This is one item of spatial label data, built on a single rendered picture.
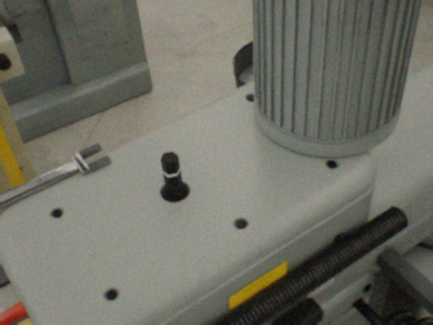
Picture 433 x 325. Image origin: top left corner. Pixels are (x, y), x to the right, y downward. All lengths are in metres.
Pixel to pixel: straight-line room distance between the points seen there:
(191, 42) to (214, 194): 3.66
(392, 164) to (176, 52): 3.41
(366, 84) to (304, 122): 0.09
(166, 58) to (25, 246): 3.56
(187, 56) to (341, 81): 3.55
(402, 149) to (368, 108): 0.26
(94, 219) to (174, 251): 0.11
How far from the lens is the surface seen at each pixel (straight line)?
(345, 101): 0.73
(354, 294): 1.04
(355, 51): 0.69
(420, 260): 1.17
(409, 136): 1.03
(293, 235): 0.74
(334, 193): 0.76
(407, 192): 0.97
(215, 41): 4.37
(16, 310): 0.93
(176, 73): 4.10
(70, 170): 0.81
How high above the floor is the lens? 2.45
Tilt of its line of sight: 46 degrees down
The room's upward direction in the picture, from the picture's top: 5 degrees counter-clockwise
